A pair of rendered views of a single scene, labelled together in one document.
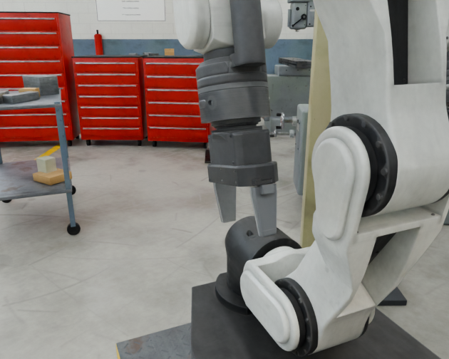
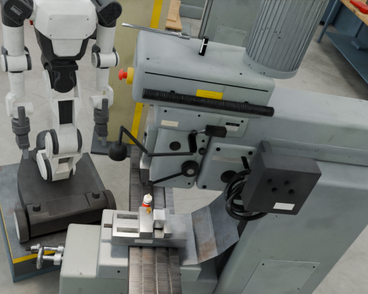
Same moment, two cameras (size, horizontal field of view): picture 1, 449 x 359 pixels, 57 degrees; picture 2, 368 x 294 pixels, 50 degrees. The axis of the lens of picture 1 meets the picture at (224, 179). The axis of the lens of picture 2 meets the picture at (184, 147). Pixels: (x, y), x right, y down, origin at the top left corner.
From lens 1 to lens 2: 1.80 m
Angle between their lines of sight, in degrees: 23
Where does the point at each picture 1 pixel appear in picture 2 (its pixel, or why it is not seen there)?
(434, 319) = not seen: hidden behind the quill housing
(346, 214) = (49, 154)
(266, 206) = (25, 153)
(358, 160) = (50, 144)
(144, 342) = (3, 168)
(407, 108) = (63, 133)
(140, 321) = (6, 151)
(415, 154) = (64, 144)
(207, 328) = (24, 168)
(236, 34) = (18, 119)
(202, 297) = not seen: hidden behind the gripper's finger
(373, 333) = (81, 176)
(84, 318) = not seen: outside the picture
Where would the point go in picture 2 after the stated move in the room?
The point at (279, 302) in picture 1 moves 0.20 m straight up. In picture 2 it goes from (42, 166) to (42, 141)
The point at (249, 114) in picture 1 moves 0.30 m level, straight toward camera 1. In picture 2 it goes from (22, 133) to (2, 173)
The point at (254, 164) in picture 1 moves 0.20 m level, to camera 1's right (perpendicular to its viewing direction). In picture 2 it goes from (23, 144) to (63, 149)
